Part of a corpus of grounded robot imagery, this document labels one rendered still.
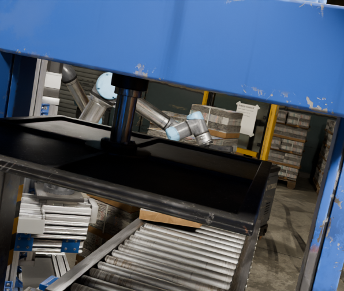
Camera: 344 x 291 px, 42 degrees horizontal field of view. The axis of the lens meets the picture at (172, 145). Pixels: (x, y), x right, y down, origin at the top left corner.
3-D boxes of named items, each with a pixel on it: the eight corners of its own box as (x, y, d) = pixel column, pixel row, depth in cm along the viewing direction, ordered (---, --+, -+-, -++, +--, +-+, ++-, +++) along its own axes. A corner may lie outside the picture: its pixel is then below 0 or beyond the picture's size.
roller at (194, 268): (116, 253, 179) (119, 241, 178) (234, 287, 168) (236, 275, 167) (112, 257, 174) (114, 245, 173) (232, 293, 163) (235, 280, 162)
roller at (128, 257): (110, 258, 172) (112, 246, 172) (231, 294, 162) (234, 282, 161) (105, 263, 167) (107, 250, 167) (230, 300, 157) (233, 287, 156)
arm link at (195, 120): (183, 118, 221) (199, 111, 222) (191, 138, 221) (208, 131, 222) (185, 116, 213) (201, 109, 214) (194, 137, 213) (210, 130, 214)
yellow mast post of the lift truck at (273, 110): (237, 240, 428) (277, 54, 403) (240, 238, 436) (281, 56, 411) (246, 243, 424) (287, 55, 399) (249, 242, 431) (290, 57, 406)
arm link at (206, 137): (210, 131, 220) (207, 132, 212) (214, 140, 220) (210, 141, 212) (196, 137, 222) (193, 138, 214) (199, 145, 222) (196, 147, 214)
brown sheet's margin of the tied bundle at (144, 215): (149, 211, 224) (149, 202, 223) (206, 219, 217) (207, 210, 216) (138, 219, 208) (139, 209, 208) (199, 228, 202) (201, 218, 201)
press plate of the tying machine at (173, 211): (56, 125, 117) (58, 114, 117) (269, 174, 105) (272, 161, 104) (-136, 144, 64) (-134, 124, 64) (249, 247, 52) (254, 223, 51)
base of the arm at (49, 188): (44, 193, 215) (47, 173, 213) (41, 185, 229) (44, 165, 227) (76, 196, 220) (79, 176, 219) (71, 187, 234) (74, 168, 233)
